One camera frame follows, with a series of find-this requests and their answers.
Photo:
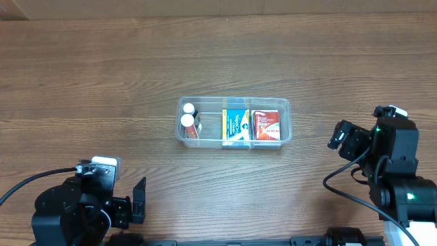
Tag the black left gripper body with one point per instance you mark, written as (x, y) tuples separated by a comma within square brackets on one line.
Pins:
[(123, 208)]

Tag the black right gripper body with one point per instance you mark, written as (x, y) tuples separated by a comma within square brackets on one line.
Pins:
[(352, 137)]

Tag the red medicine box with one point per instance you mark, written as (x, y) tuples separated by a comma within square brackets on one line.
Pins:
[(266, 125)]

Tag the orange tube white cap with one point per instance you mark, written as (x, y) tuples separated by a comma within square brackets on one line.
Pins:
[(188, 122)]

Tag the dark bottle white cap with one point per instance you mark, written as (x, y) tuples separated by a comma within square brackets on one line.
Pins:
[(189, 108)]

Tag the blue yellow VapoDrops box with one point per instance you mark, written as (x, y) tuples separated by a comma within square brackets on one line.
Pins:
[(235, 124)]

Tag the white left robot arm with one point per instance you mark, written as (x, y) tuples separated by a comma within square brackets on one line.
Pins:
[(81, 210)]

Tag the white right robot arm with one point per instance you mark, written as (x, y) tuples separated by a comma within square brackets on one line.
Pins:
[(406, 204)]

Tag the clear plastic container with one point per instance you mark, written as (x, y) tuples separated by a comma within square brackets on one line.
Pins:
[(209, 121)]

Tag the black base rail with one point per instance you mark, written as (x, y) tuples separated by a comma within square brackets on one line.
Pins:
[(340, 236)]

